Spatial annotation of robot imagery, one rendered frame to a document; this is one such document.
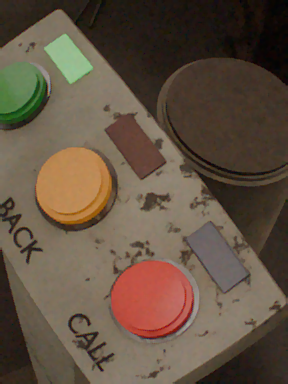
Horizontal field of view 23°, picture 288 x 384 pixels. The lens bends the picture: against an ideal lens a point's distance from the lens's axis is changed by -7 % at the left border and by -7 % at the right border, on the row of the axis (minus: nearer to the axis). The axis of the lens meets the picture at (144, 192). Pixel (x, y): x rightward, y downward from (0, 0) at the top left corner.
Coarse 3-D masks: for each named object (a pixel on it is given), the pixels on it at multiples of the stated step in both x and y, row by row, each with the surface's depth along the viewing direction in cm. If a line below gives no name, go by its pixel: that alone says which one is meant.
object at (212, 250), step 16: (208, 224) 37; (192, 240) 37; (208, 240) 37; (224, 240) 37; (208, 256) 37; (224, 256) 36; (208, 272) 36; (224, 272) 36; (240, 272) 36; (224, 288) 36
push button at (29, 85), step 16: (16, 64) 42; (32, 64) 42; (0, 80) 42; (16, 80) 42; (32, 80) 41; (0, 96) 41; (16, 96) 41; (32, 96) 41; (0, 112) 41; (16, 112) 41; (32, 112) 41
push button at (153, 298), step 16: (128, 272) 37; (144, 272) 36; (160, 272) 36; (176, 272) 36; (128, 288) 36; (144, 288) 36; (160, 288) 36; (176, 288) 35; (112, 304) 36; (128, 304) 36; (144, 304) 36; (160, 304) 35; (176, 304) 35; (192, 304) 36; (128, 320) 35; (144, 320) 35; (160, 320) 35; (176, 320) 35; (144, 336) 36; (160, 336) 36
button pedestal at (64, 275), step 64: (0, 64) 44; (0, 128) 42; (64, 128) 41; (0, 192) 40; (128, 192) 39; (192, 192) 38; (64, 256) 38; (128, 256) 38; (192, 256) 37; (256, 256) 37; (64, 320) 37; (192, 320) 36; (256, 320) 35
